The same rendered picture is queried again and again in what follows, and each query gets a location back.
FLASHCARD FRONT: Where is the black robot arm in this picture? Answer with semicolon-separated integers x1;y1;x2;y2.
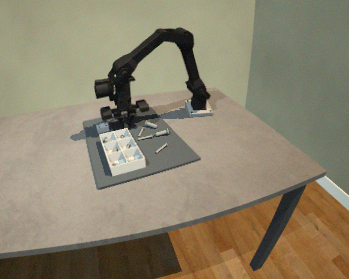
94;27;211;110

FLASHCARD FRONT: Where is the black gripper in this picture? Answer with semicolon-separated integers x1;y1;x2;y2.
100;92;149;129

